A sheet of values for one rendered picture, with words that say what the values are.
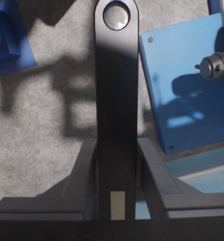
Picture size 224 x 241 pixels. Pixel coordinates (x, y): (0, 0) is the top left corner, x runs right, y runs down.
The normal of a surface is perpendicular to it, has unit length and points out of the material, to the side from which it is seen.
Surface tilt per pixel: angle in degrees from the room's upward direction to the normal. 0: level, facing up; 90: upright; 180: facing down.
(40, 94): 0
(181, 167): 90
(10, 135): 0
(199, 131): 0
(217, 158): 90
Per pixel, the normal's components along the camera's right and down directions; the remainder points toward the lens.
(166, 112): 0.01, 0.25
